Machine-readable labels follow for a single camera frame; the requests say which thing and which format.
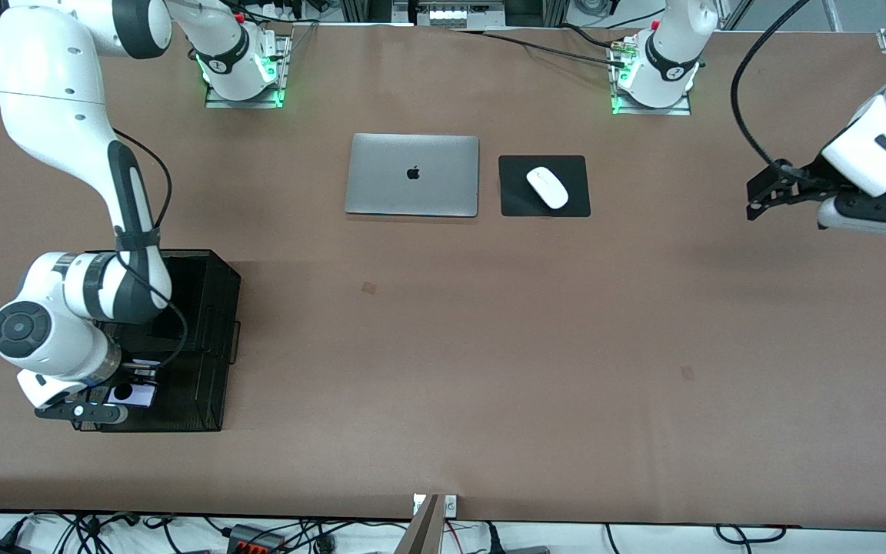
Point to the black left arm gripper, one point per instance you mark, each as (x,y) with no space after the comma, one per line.
(803,181)

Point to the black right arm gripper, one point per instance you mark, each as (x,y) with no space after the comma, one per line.
(138,375)

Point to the lilac flip phone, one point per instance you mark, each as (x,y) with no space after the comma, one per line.
(139,396)

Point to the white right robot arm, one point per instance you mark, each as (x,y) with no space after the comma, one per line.
(51,100)

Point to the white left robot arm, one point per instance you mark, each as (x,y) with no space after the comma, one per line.
(662,73)

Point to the black mesh two-tier tray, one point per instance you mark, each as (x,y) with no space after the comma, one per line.
(204,308)

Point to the black orange power strip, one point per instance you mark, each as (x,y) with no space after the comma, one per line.
(254,541)

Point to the white computer mouse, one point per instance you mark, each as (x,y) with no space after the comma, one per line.
(547,187)

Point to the black mouse pad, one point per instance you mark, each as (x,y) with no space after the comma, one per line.
(516,196)

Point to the silver closed laptop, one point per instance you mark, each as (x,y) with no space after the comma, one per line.
(412,175)

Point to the metal control box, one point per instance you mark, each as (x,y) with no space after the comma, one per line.
(451,15)

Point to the black power plug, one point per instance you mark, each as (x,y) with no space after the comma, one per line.
(493,538)

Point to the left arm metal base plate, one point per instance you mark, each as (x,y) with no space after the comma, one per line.
(681,109)

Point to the brown wooden post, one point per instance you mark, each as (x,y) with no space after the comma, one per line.
(424,535)

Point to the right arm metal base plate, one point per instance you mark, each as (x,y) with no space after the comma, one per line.
(283,73)

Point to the small metal table bracket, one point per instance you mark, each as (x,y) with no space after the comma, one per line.
(451,505)

